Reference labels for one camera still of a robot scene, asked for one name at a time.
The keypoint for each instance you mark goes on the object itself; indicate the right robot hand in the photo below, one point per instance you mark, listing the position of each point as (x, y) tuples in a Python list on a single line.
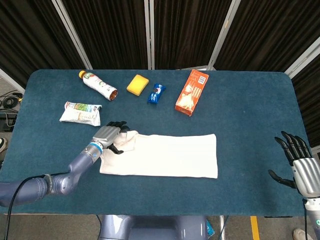
[(307, 175)]

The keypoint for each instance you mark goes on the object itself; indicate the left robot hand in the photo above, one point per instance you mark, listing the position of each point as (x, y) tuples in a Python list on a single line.
[(105, 135)]

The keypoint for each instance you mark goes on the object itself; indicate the white snack bag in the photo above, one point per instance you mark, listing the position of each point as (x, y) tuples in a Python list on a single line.
[(80, 116)]

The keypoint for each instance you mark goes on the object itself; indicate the white cloth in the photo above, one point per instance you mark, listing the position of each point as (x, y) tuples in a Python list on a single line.
[(162, 155)]

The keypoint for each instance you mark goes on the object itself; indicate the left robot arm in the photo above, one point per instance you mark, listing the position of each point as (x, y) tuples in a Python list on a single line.
[(75, 167)]

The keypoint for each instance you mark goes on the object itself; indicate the yellow-capped drink bottle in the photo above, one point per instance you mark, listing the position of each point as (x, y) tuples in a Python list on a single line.
[(97, 83)]

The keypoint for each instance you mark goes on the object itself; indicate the yellow sponge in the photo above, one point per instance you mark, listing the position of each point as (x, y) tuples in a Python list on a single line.
[(137, 85)]

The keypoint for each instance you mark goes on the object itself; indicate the blue snack packet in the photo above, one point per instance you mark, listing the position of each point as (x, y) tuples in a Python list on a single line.
[(155, 96)]

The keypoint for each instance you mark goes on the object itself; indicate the orange cardboard box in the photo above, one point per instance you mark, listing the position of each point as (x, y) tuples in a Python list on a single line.
[(191, 95)]

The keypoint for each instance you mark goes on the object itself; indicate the metal table leg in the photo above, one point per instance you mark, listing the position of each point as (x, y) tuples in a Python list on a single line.
[(222, 227)]

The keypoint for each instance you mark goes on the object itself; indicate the white sneaker with dark trim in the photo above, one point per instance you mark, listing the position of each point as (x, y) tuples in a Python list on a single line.
[(3, 145)]

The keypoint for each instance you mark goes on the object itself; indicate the grey-blue robot torso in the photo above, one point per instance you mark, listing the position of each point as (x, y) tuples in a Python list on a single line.
[(155, 227)]

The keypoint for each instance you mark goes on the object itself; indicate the white screen frame post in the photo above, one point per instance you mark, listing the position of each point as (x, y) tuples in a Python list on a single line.
[(302, 60), (72, 35), (149, 37), (223, 32), (12, 80)]

